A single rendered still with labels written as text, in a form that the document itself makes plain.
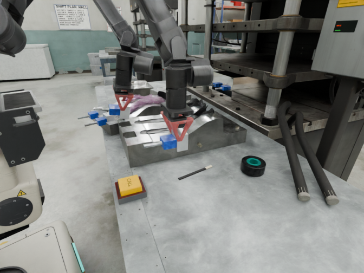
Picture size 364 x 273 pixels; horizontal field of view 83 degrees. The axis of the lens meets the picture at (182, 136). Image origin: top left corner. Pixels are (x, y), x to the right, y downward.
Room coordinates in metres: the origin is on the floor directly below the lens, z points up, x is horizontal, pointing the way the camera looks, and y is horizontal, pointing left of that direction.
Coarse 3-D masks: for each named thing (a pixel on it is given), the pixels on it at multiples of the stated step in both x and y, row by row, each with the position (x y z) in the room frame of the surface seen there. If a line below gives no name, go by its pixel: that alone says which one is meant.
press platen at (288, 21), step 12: (180, 24) 2.09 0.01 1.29; (204, 24) 1.84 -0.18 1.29; (216, 24) 1.67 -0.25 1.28; (228, 24) 1.53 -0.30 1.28; (240, 24) 1.41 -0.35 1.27; (252, 24) 1.31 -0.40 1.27; (264, 24) 1.22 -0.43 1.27; (276, 24) 1.04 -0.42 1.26; (288, 24) 0.98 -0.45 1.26; (300, 24) 0.99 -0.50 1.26; (312, 24) 1.13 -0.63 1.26
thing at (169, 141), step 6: (180, 132) 0.56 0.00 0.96; (162, 138) 0.54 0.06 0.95; (168, 138) 0.54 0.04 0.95; (174, 138) 0.54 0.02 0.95; (186, 138) 0.54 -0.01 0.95; (144, 144) 0.52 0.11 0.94; (150, 144) 0.52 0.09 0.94; (156, 144) 0.53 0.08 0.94; (162, 144) 0.53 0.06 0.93; (168, 144) 0.53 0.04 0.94; (174, 144) 0.53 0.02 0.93; (180, 144) 0.54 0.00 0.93; (186, 144) 0.54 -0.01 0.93; (180, 150) 0.54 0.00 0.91
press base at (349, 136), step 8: (360, 120) 1.25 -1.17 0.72; (352, 128) 1.22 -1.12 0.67; (360, 128) 1.26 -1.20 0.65; (296, 136) 1.03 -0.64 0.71; (312, 136) 1.08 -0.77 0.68; (320, 136) 1.11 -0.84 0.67; (344, 136) 1.20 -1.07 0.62; (352, 136) 1.24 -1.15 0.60; (296, 144) 1.03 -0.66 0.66; (312, 144) 1.09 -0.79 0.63; (344, 144) 1.22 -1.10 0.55; (352, 144) 1.25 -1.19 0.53; (296, 152) 1.04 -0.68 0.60; (336, 152) 1.20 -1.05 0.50; (344, 152) 1.23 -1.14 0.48; (336, 160) 1.21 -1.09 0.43; (344, 160) 1.25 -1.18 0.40; (336, 168) 1.23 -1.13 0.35
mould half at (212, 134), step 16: (128, 128) 0.74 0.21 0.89; (144, 128) 0.74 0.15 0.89; (192, 128) 0.71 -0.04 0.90; (208, 128) 0.72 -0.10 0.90; (224, 128) 0.80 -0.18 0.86; (240, 128) 0.80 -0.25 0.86; (128, 144) 0.61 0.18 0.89; (192, 144) 0.69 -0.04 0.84; (208, 144) 0.72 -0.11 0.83; (224, 144) 0.75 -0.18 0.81; (128, 160) 0.61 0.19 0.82; (144, 160) 0.62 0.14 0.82; (160, 160) 0.64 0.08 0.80
